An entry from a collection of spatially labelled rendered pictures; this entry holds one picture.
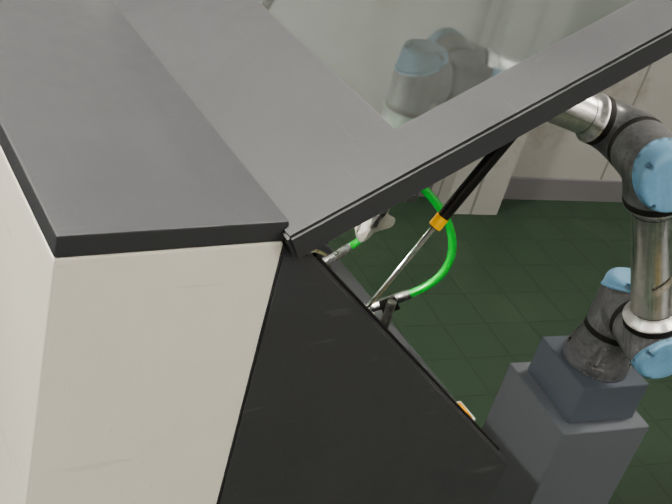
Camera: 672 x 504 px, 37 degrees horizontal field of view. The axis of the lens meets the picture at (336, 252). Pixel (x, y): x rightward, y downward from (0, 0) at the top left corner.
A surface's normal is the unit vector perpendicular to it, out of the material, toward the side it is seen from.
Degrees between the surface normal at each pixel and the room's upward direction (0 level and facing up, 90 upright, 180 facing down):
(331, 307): 90
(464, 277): 0
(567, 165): 90
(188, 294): 90
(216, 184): 0
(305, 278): 90
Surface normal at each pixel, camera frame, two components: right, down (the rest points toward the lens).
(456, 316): 0.24, -0.83
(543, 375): -0.90, 0.00
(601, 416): 0.35, 0.56
